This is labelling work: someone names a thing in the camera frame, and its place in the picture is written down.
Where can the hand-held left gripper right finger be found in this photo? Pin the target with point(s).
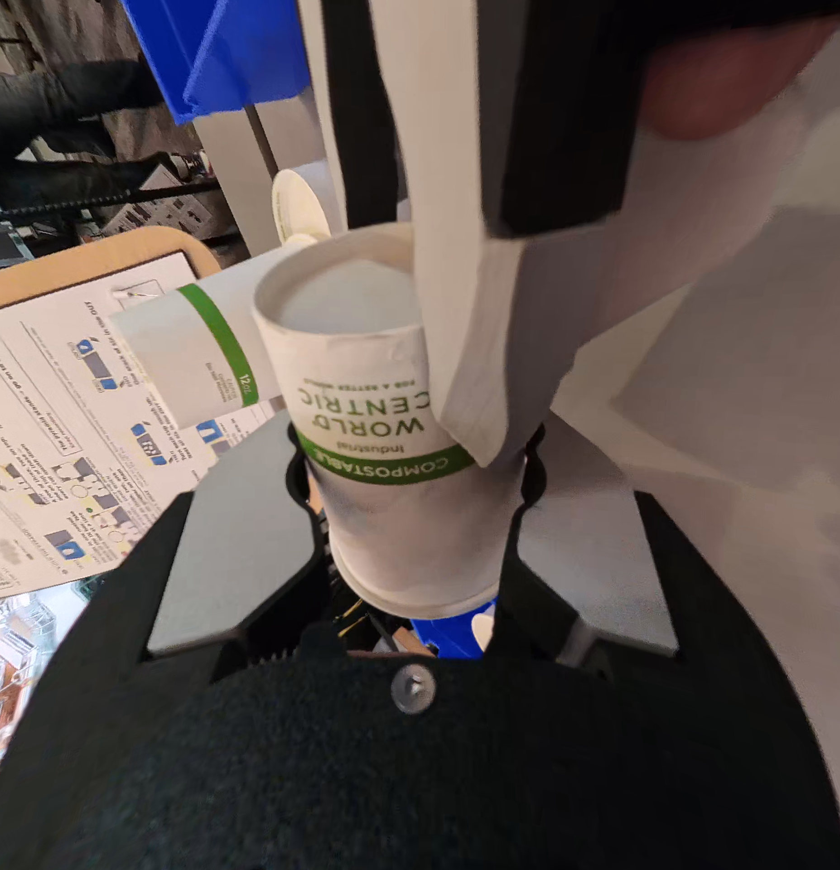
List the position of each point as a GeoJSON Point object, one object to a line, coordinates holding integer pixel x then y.
{"type": "Point", "coordinates": [597, 544]}

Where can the white paper cup green band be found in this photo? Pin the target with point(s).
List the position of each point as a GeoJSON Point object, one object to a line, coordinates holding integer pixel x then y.
{"type": "Point", "coordinates": [175, 353]}
{"type": "Point", "coordinates": [393, 530]}
{"type": "Point", "coordinates": [297, 204]}

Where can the person's right hand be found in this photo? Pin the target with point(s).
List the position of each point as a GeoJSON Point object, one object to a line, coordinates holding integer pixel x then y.
{"type": "Point", "coordinates": [719, 81]}

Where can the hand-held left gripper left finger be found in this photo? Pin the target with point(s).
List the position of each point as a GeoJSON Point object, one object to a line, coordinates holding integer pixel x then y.
{"type": "Point", "coordinates": [236, 544]}

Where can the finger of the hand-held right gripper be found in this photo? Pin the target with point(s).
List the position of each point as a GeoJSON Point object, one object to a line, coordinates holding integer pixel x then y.
{"type": "Point", "coordinates": [454, 306]}
{"type": "Point", "coordinates": [359, 102]}

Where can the printed paper sheet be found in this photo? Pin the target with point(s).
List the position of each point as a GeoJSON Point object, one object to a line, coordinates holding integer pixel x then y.
{"type": "Point", "coordinates": [162, 204]}

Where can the wooden instruction board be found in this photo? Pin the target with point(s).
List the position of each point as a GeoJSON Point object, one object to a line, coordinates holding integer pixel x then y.
{"type": "Point", "coordinates": [53, 408]}

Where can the black office chair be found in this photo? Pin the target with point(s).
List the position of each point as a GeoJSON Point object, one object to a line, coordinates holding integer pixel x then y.
{"type": "Point", "coordinates": [66, 102]}

